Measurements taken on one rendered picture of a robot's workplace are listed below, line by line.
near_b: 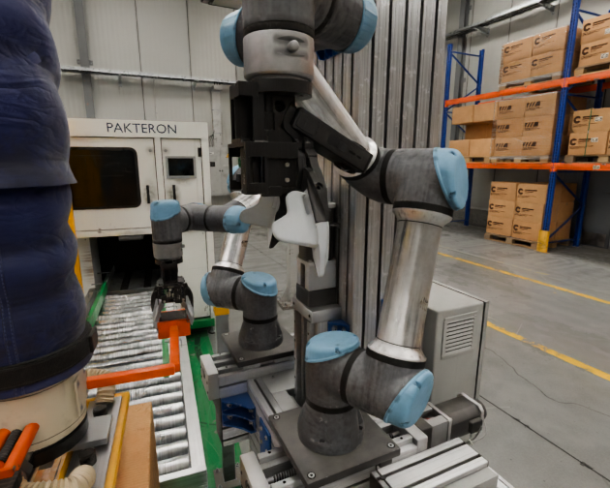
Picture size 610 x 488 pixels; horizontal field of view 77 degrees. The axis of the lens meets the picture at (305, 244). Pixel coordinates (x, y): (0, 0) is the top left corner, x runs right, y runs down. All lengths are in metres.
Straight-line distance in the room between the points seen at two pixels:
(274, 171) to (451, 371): 0.98
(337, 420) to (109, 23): 9.98
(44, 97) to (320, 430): 0.79
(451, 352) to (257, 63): 1.00
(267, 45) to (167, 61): 9.88
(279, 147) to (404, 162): 0.41
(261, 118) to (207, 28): 10.24
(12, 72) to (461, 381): 1.27
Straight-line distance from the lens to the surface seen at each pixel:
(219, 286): 1.30
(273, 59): 0.42
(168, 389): 2.13
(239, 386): 1.33
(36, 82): 0.76
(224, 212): 1.05
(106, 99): 10.06
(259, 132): 0.42
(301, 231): 0.39
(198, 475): 1.56
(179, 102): 10.16
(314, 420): 0.89
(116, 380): 0.95
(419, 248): 0.75
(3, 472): 0.76
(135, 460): 1.12
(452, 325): 1.19
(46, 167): 0.75
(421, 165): 0.76
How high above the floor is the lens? 1.64
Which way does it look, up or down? 12 degrees down
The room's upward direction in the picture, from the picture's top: straight up
